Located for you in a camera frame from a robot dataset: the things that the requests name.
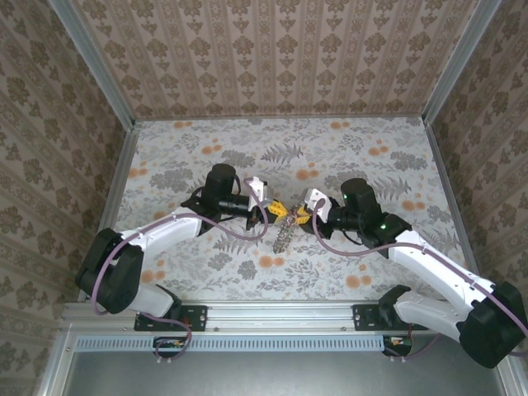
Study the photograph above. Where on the aluminium table side rail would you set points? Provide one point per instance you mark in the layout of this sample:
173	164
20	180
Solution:
449	185
118	185

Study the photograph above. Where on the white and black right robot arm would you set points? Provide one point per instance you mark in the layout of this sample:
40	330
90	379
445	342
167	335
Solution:
437	264

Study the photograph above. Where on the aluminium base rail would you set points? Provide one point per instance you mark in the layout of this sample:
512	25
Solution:
280	315

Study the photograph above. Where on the aluminium right table side rail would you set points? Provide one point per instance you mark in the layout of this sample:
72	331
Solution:
449	185

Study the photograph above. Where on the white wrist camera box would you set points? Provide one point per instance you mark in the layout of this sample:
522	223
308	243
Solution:
317	202
257	189

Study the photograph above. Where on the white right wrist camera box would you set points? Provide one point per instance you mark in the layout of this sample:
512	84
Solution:
317	202

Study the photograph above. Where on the aluminium lower frame rail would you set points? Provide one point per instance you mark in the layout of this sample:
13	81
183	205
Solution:
55	363
509	385

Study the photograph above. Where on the aluminium frame post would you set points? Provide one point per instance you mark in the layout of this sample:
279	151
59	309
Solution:
459	62
100	66

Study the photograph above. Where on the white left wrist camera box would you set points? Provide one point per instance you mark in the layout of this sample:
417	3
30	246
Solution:
257	189

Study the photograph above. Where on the aluminium right frame post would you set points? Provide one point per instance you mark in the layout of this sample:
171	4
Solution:
459	62

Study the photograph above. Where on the aluminium left frame post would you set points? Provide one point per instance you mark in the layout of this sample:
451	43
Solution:
100	66

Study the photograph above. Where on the aluminium left table side rail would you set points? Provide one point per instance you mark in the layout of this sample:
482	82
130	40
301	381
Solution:
118	185

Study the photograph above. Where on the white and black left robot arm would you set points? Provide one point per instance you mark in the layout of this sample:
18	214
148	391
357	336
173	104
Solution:
165	231

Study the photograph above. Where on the grey metal sheet panel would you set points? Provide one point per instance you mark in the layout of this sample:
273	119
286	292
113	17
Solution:
268	377

